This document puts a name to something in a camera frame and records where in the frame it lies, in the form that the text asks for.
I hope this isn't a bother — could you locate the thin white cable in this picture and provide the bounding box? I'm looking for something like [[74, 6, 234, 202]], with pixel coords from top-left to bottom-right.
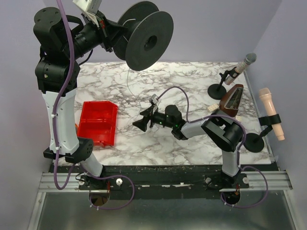
[[123, 18, 156, 113]]

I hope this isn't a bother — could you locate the black filament spool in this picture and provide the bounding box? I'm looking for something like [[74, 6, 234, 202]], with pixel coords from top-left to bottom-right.
[[113, 1, 174, 71]]

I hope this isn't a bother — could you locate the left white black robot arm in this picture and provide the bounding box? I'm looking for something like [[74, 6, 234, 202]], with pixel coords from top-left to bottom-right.
[[33, 7, 127, 177]]

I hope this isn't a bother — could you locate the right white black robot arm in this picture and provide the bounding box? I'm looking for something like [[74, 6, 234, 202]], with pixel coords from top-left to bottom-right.
[[132, 105, 247, 177]]

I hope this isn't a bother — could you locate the red plastic bin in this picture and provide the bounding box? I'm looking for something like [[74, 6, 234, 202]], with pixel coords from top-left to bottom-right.
[[77, 101, 118, 147]]

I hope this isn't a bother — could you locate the white flat toy brick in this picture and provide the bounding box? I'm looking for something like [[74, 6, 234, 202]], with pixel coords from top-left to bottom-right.
[[207, 103, 219, 112]]

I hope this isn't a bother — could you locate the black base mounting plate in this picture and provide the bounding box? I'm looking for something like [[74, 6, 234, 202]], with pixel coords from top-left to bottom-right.
[[49, 164, 250, 200]]

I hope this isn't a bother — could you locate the black round microphone stand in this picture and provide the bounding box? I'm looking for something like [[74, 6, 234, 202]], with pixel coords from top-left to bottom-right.
[[207, 68, 239, 100]]

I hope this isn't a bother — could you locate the brown wooden metronome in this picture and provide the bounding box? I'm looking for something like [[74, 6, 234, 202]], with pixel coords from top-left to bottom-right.
[[219, 84, 244, 117]]

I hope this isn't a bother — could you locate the grey silver microphone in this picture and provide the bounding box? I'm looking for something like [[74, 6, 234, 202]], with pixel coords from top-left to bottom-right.
[[224, 53, 257, 85]]

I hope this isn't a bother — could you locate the pink beige microphone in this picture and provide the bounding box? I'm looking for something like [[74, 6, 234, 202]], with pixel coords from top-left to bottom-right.
[[259, 88, 285, 141]]

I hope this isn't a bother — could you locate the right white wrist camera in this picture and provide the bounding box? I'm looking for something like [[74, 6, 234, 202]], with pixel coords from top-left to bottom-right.
[[149, 94, 160, 105]]

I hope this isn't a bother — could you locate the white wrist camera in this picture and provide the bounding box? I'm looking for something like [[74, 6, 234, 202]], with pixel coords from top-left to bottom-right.
[[149, 94, 160, 105], [72, 0, 102, 14]]

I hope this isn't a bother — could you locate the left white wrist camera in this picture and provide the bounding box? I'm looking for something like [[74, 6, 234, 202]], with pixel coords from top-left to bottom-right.
[[72, 0, 102, 14]]

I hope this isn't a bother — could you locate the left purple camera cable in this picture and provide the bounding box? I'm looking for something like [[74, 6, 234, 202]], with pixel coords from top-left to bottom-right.
[[52, 0, 135, 211]]

